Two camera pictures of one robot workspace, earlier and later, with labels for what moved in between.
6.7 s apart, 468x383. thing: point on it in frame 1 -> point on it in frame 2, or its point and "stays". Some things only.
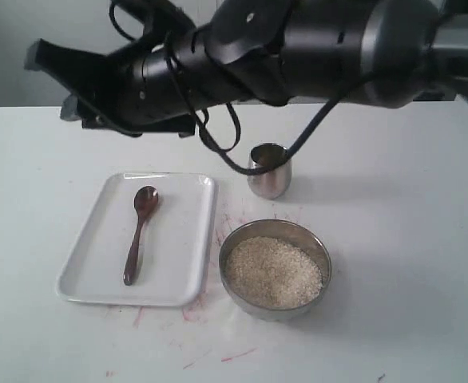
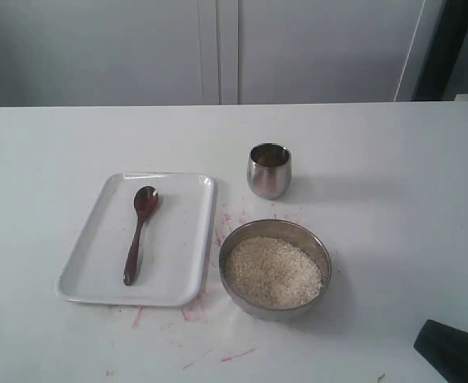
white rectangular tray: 173,262 stays
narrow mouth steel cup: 275,182 stays
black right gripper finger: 73,108 -> 461,357
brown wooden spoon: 145,201 stays
